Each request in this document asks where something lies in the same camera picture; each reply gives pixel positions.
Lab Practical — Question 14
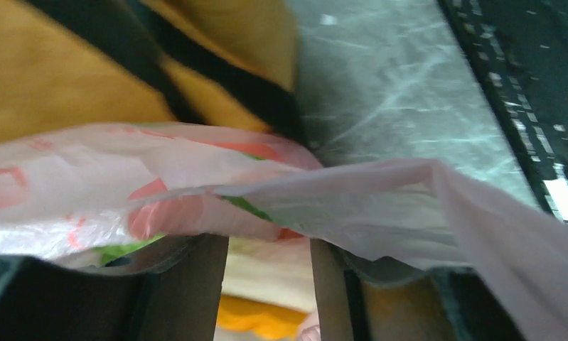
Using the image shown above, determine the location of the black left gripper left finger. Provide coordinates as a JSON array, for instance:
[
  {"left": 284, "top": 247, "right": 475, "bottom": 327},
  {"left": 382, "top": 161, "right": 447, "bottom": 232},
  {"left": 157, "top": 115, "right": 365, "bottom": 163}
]
[{"left": 0, "top": 234, "right": 228, "bottom": 340}]

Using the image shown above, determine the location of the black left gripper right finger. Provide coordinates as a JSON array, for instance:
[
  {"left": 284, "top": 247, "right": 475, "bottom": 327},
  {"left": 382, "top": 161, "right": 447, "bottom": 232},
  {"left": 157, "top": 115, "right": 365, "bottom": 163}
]
[{"left": 310, "top": 239, "right": 523, "bottom": 340}]

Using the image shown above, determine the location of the orange ruffled food piece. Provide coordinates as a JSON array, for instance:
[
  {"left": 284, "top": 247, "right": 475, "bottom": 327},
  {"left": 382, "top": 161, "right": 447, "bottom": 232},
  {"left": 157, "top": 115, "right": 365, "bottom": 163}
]
[{"left": 216, "top": 295, "right": 309, "bottom": 340}]

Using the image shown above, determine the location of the pink plastic bag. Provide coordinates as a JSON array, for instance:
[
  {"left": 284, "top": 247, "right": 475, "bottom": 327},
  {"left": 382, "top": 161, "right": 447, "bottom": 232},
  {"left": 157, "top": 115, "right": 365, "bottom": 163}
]
[{"left": 0, "top": 123, "right": 568, "bottom": 340}]

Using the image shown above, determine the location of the brown paper grocery bag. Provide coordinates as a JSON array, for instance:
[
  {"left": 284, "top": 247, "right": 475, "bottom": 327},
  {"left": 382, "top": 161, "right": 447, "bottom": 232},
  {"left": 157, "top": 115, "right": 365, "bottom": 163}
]
[{"left": 0, "top": 1, "right": 307, "bottom": 144}]

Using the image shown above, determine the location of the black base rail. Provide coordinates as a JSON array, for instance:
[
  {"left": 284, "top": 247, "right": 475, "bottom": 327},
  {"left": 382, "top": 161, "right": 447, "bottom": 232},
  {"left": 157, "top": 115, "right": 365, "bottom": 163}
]
[{"left": 439, "top": 1, "right": 568, "bottom": 224}]

